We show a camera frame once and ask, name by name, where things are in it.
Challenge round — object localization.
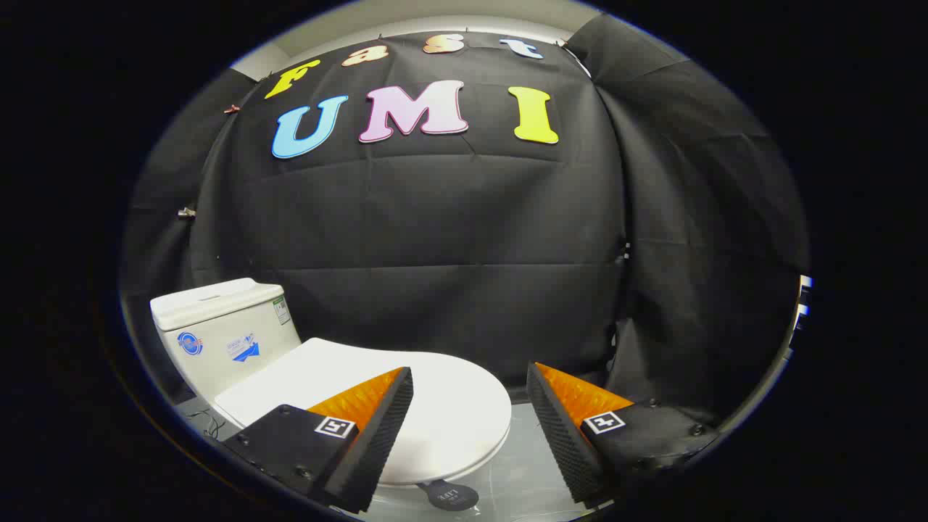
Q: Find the black backdrop cloth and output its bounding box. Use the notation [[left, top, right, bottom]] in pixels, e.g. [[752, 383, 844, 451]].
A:
[[120, 14, 811, 428]]

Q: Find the white toilet lid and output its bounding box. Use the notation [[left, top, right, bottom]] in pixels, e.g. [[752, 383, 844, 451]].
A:
[[215, 338, 513, 512]]

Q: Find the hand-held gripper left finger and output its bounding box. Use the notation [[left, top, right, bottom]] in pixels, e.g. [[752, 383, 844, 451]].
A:
[[221, 366, 414, 514]]

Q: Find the white toilet seat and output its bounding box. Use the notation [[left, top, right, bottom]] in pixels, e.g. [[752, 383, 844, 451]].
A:
[[377, 429, 512, 489]]

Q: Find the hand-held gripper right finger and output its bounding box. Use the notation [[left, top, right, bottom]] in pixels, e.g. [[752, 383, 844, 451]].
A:
[[526, 362, 720, 505]]

